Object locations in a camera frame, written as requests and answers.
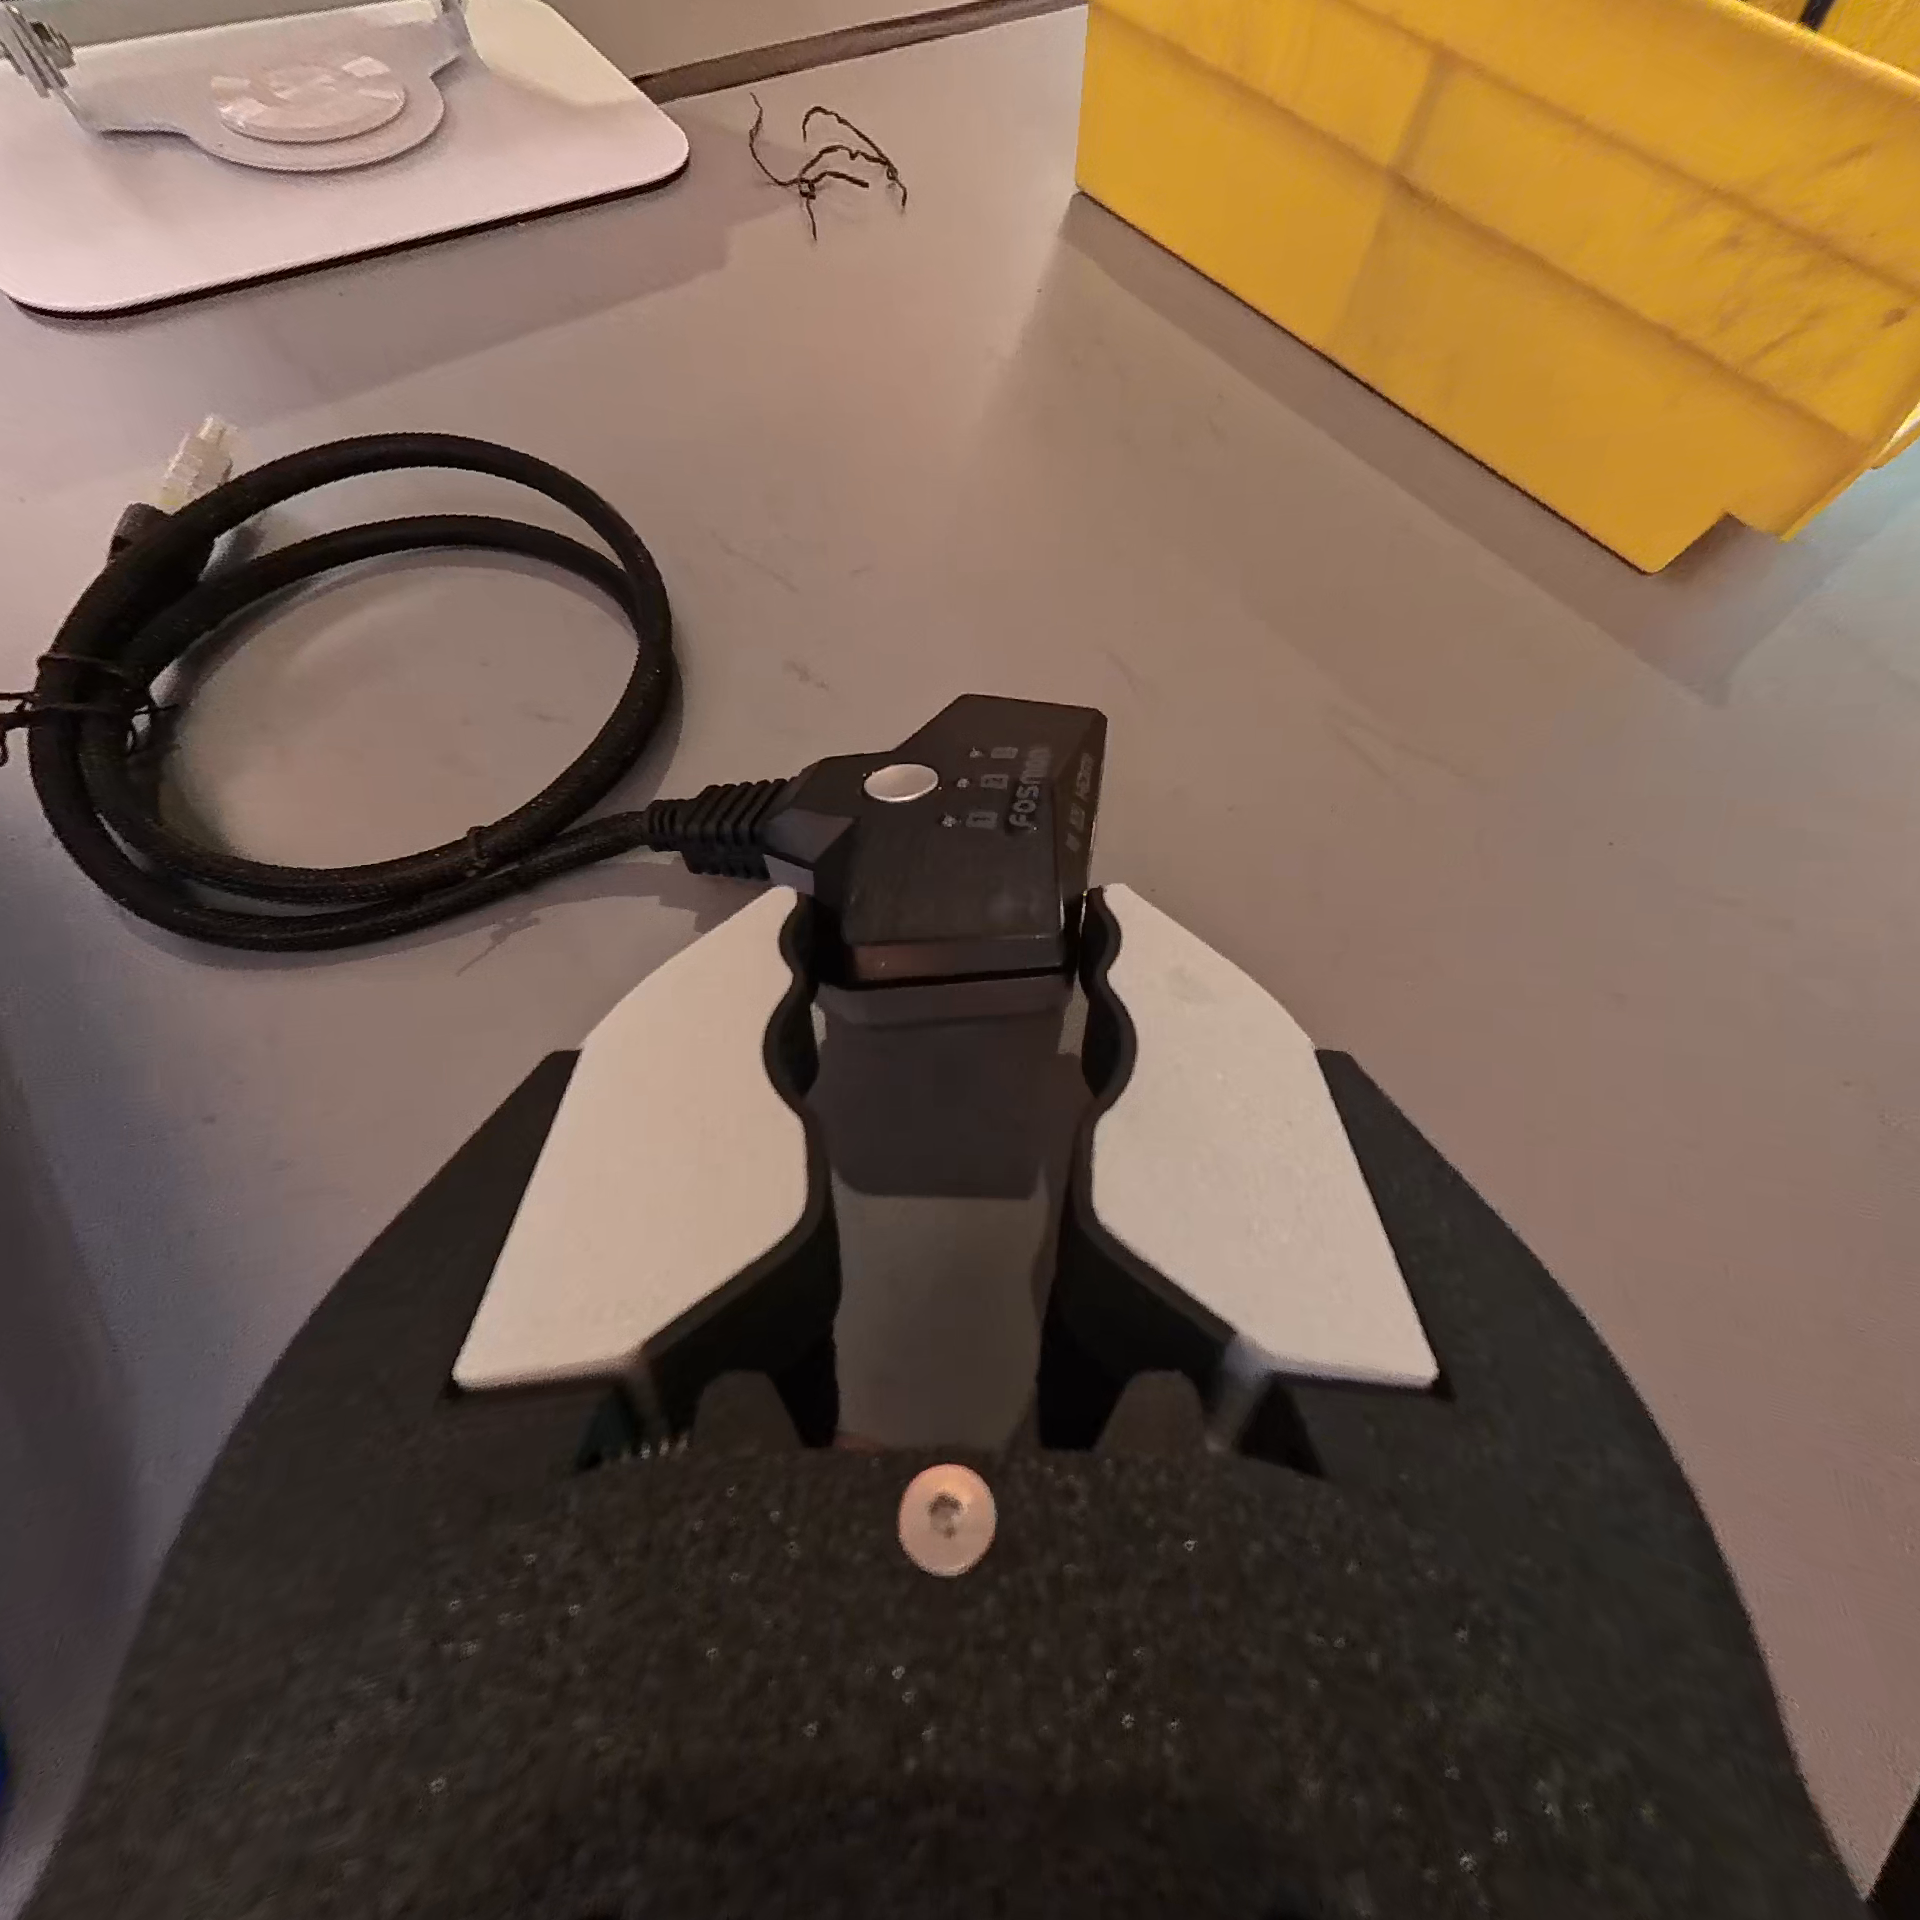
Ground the yellow plastic bin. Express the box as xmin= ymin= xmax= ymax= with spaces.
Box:
xmin=1072 ymin=0 xmax=1920 ymax=575

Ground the black thread tangle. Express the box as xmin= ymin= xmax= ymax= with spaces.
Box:
xmin=744 ymin=94 xmax=911 ymax=242

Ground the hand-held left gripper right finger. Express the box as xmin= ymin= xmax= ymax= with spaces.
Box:
xmin=1038 ymin=885 xmax=1442 ymax=1453

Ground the black board on white stand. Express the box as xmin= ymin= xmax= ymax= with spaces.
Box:
xmin=0 ymin=0 xmax=693 ymax=318

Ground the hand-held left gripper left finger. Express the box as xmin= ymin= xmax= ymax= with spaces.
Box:
xmin=451 ymin=885 xmax=840 ymax=1450

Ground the grey desk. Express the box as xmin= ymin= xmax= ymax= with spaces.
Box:
xmin=0 ymin=0 xmax=1920 ymax=1900

